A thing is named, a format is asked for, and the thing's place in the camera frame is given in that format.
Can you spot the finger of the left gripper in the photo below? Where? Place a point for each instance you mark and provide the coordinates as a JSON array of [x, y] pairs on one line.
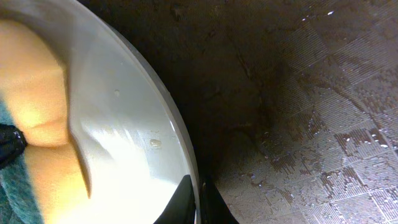
[[13, 144]]

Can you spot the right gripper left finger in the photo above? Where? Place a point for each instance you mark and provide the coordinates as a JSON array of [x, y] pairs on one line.
[[181, 207]]

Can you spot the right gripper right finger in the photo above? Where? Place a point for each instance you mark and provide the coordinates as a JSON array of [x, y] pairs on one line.
[[213, 208]]

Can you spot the green and yellow sponge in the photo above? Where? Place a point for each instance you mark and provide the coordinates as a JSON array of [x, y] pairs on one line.
[[45, 184]]

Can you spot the light grey plate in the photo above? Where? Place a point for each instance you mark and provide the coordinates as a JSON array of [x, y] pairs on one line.
[[129, 136]]

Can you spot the brown plastic serving tray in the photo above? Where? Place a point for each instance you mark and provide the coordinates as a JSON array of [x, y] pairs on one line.
[[291, 106]]

